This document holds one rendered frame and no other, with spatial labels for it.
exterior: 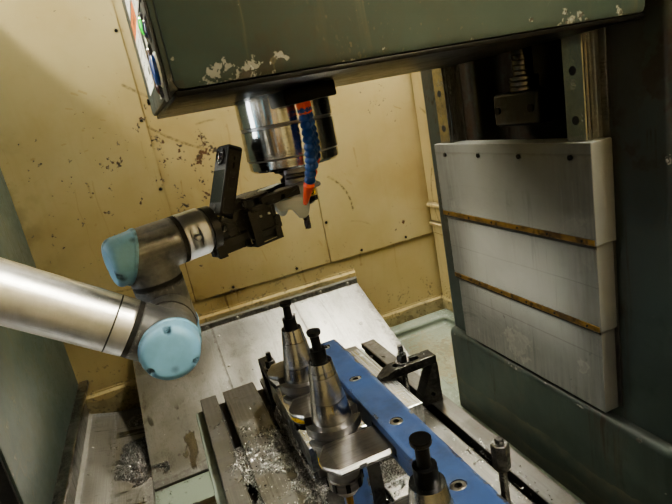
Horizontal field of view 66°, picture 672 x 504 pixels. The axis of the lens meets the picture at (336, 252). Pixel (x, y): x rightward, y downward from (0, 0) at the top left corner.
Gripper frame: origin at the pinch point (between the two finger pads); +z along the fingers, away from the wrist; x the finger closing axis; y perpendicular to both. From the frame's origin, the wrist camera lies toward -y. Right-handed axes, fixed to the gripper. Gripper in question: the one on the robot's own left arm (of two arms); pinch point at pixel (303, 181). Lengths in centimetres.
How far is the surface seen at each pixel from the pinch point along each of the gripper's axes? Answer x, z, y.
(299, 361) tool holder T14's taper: 25.7, -22.9, 16.7
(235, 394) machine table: -39, -12, 52
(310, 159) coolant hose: 17.0, -8.5, -5.5
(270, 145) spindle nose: 4.6, -7.2, -7.9
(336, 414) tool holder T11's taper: 36.7, -25.7, 18.2
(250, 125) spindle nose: 1.8, -8.3, -11.6
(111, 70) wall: -103, 3, -36
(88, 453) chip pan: -88, -46, 73
